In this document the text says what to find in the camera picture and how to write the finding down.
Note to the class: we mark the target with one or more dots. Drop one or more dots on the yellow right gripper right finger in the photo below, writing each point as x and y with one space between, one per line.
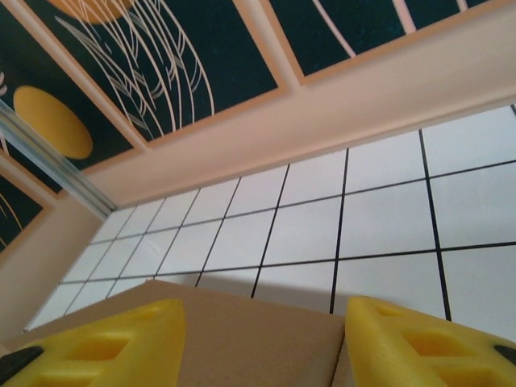
375 354

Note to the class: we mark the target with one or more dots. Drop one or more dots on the brown cardboard box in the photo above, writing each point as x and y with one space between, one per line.
258 342

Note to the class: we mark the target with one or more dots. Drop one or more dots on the aluminium corner post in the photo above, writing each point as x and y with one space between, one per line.
60 165

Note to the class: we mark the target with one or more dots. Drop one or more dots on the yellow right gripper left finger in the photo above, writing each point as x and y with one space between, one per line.
153 354

